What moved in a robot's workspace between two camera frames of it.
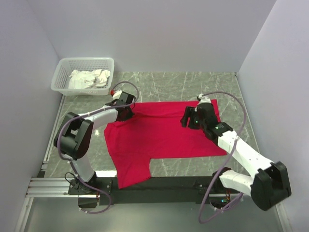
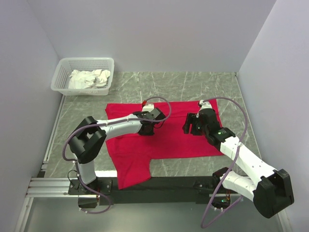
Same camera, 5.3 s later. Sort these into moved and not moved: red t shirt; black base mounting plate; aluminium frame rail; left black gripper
Moved: left black gripper
Not moved: black base mounting plate; red t shirt; aluminium frame rail
